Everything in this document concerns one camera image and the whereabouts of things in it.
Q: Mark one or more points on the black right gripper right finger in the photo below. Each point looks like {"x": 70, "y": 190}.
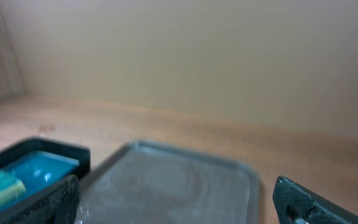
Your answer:
{"x": 297, "y": 204}

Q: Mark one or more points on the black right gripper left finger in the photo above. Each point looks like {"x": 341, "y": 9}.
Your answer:
{"x": 56, "y": 204}

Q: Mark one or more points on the black water basin tray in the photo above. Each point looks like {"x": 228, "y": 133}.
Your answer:
{"x": 39, "y": 163}

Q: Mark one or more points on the dark brown serving tray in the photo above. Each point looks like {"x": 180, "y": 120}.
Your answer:
{"x": 152, "y": 182}

